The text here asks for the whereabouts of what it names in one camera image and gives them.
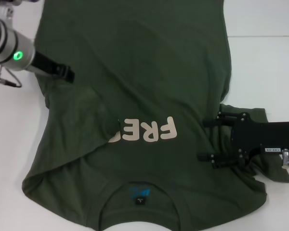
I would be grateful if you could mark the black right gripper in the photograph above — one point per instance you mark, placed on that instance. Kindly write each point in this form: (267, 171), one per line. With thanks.
(260, 137)

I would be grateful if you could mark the dark green FREE t-shirt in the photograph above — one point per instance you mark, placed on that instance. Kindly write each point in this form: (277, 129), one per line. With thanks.
(147, 72)

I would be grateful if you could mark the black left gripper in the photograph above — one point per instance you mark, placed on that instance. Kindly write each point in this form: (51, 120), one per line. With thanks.
(43, 65)

